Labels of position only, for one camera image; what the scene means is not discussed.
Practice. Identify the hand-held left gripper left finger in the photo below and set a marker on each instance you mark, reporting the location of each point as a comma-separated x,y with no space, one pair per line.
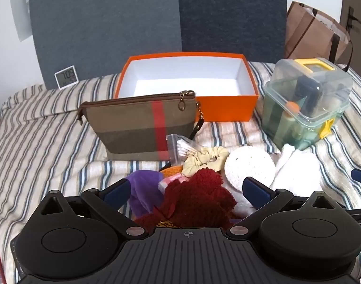
118,190

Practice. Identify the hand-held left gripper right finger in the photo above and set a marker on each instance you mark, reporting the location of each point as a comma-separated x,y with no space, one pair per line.
254,189

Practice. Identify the purple cloth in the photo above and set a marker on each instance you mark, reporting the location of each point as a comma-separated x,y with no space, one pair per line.
145,186

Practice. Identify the white fluffy towel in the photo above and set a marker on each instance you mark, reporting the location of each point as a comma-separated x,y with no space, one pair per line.
295,171

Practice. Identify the red plush pom-pom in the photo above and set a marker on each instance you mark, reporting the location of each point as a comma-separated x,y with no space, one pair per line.
198,198

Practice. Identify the olive plaid zipper pouch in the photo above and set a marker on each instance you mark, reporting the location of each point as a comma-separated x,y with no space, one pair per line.
124,124

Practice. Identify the orange cardboard box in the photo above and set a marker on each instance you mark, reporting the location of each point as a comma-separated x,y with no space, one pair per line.
227,106

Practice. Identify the pink soft item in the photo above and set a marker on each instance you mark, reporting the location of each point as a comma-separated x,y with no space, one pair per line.
171,182

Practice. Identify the white round puff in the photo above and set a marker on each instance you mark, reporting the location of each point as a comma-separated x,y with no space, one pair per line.
248,162

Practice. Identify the orange knitted item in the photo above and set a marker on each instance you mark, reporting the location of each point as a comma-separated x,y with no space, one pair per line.
173,171

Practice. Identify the cream scrunchie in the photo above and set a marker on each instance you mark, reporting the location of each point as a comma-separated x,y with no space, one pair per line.
204,158

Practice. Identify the bag of cotton swabs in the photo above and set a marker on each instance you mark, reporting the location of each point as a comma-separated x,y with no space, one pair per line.
180,148

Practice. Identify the clear plastic storage box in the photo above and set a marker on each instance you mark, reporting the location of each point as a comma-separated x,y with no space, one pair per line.
325,100

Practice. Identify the orange capped bottle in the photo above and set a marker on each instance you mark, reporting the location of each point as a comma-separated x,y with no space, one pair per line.
291,109

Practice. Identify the dark bottle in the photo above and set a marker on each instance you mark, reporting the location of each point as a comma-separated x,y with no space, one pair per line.
306,91

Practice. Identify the white digital clock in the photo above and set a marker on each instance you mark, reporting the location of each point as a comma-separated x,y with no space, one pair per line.
65,77

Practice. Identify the brown door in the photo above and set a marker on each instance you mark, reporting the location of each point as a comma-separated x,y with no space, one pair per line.
360,50

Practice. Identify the brown paper bag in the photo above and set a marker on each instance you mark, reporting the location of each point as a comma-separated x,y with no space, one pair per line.
307,35

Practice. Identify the light grey headboard panel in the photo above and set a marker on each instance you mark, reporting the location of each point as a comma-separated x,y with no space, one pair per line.
109,20

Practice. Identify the dark blue headboard panel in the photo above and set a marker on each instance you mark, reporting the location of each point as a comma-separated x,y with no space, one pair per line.
233,14

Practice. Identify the white wall hanging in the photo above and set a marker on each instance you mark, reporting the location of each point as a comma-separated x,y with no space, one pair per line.
19,14

